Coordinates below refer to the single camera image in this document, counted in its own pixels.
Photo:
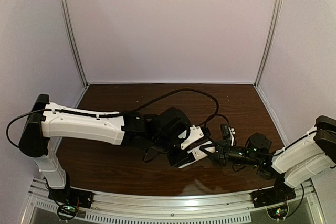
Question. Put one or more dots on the left circuit board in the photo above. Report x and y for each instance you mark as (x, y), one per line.
(67, 212)

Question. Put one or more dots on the aluminium frame post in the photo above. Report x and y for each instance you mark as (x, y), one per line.
(276, 11)
(72, 42)

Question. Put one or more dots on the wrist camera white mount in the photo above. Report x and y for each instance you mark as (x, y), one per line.
(228, 134)
(191, 135)

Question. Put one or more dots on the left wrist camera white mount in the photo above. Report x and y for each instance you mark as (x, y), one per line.
(191, 135)

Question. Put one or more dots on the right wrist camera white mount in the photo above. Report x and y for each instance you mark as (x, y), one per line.
(228, 134)

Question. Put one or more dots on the circuit board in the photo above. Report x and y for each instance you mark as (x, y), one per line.
(278, 212)
(67, 212)

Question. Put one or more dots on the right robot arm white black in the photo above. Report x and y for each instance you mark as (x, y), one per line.
(306, 157)

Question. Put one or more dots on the left aluminium frame post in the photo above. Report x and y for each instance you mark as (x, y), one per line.
(72, 42)

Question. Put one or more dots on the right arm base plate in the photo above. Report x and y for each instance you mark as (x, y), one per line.
(271, 196)

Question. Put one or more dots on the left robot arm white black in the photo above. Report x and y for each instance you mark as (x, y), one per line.
(164, 133)

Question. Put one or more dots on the right circuit board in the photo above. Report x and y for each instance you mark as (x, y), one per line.
(278, 212)

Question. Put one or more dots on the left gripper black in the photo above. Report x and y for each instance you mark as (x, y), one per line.
(177, 161)

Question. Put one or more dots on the white remote control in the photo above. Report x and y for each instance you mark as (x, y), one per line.
(198, 155)

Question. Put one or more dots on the front aluminium rail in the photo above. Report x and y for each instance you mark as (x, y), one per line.
(221, 208)

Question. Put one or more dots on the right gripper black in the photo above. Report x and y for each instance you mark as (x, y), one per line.
(223, 153)

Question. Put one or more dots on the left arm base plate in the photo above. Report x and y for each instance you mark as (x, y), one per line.
(71, 196)

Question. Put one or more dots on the right aluminium frame post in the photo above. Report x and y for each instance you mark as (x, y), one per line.
(276, 11)

